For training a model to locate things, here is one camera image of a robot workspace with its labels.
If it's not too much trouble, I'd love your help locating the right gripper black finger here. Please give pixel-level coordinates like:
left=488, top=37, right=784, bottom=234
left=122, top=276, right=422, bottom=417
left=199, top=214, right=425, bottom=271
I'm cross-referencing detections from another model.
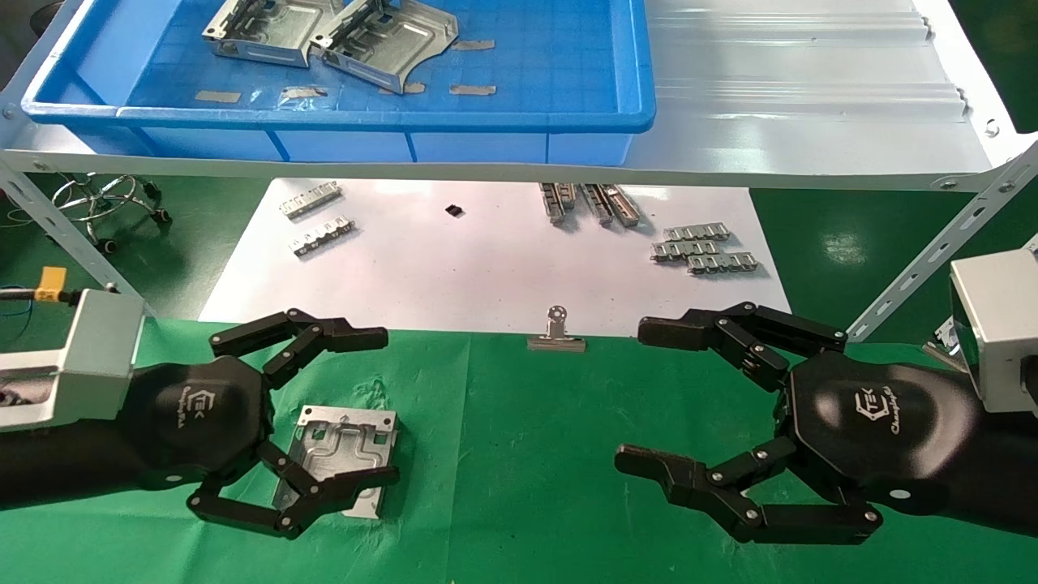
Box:
left=614, top=438, right=883, bottom=546
left=638, top=303, right=848, bottom=390

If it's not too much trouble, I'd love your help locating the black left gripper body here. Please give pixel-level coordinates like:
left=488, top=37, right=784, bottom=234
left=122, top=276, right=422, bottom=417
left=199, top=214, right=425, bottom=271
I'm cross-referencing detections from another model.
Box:
left=118, top=355, right=272, bottom=492

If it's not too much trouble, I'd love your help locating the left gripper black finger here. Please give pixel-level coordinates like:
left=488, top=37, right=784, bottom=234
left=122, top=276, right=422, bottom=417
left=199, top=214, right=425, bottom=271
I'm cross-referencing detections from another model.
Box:
left=187, top=440, right=401, bottom=540
left=209, top=308, right=389, bottom=390

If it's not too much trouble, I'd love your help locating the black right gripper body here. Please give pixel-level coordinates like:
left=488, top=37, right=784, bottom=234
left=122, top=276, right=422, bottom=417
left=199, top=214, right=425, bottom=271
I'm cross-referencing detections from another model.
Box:
left=774, top=350, right=982, bottom=516

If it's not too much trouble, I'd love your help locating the silver sheet metal bracket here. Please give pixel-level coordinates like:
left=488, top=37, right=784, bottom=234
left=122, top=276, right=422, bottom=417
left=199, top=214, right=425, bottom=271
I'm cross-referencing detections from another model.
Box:
left=274, top=406, right=400, bottom=520
left=202, top=0, right=341, bottom=68
left=311, top=0, right=460, bottom=95

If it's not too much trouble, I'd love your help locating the right metal strip cluster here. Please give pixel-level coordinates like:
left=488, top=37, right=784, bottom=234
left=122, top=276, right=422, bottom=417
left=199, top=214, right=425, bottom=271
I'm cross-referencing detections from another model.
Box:
left=651, top=240, right=721, bottom=264

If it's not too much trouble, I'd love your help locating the white board sheet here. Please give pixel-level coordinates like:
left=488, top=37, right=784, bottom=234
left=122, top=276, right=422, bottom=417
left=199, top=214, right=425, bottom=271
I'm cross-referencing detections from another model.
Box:
left=199, top=178, right=791, bottom=337

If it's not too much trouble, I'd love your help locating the green table cloth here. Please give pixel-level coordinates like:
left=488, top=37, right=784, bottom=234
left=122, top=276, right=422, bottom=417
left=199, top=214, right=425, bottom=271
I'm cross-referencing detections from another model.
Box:
left=0, top=316, right=1038, bottom=584

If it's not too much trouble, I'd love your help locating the black seat chrome stool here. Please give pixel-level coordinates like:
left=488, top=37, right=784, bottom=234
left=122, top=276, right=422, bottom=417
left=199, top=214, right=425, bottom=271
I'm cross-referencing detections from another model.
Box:
left=50, top=173, right=173, bottom=254

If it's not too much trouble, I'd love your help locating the white metal shelf rack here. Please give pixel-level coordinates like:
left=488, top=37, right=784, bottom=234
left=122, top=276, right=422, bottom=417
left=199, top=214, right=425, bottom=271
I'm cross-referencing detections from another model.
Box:
left=0, top=0, right=1038, bottom=341

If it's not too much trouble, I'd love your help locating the blue plastic bin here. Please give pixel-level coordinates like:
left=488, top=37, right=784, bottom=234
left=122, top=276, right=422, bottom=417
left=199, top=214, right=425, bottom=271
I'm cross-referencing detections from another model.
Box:
left=22, top=0, right=656, bottom=166

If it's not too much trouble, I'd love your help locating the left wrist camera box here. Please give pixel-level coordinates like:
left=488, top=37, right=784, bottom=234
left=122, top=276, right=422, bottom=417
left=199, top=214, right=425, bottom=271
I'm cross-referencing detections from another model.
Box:
left=0, top=290, right=147, bottom=431

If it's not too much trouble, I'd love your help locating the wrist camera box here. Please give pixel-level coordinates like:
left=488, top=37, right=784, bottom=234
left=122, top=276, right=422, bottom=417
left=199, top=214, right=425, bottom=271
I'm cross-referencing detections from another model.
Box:
left=949, top=247, right=1038, bottom=416
left=0, top=290, right=147, bottom=431

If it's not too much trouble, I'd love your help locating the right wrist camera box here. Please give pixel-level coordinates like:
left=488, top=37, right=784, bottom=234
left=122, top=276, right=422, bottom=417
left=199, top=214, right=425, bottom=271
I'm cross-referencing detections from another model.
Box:
left=949, top=247, right=1038, bottom=416

